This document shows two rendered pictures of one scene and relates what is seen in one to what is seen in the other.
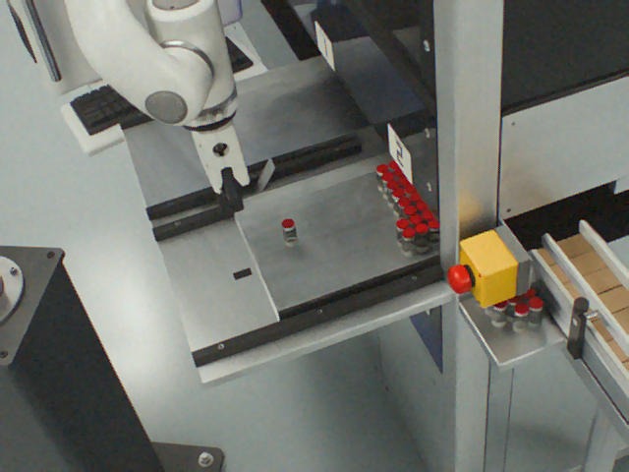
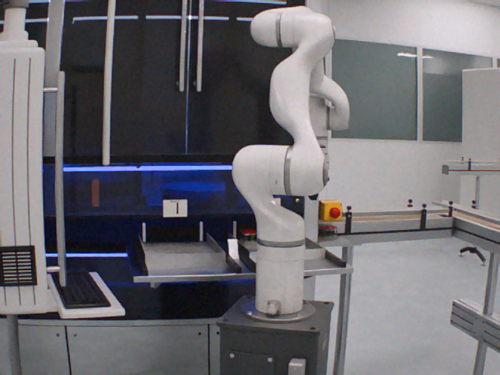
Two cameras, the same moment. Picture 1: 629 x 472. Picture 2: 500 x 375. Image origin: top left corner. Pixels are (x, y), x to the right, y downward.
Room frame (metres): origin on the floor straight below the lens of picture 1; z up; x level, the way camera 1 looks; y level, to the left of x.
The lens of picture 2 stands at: (1.12, 2.18, 1.37)
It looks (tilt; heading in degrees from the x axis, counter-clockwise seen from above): 7 degrees down; 269
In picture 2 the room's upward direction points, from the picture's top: 1 degrees clockwise
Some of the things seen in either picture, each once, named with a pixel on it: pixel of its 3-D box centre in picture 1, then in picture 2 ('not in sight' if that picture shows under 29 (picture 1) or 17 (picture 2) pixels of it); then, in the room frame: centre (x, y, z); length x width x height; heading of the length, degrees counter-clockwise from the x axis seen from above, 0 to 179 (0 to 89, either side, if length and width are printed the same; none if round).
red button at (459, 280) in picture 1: (463, 277); (334, 212); (0.76, -0.19, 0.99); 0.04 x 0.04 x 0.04; 13
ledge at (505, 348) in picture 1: (520, 321); (329, 240); (0.77, -0.28, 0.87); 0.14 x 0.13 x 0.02; 103
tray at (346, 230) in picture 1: (353, 227); (274, 245); (0.99, -0.06, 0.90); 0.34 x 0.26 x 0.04; 103
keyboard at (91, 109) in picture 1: (160, 81); (77, 286); (1.63, 0.28, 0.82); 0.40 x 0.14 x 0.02; 113
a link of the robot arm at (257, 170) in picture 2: not in sight; (268, 193); (1.05, 0.59, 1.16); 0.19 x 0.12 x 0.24; 165
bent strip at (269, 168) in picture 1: (237, 187); (236, 252); (1.12, 0.12, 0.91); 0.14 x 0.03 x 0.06; 102
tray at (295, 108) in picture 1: (288, 113); (178, 247); (1.32, 0.01, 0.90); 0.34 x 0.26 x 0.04; 103
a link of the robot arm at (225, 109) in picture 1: (204, 100); (315, 140); (0.88, 0.11, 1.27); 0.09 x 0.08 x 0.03; 13
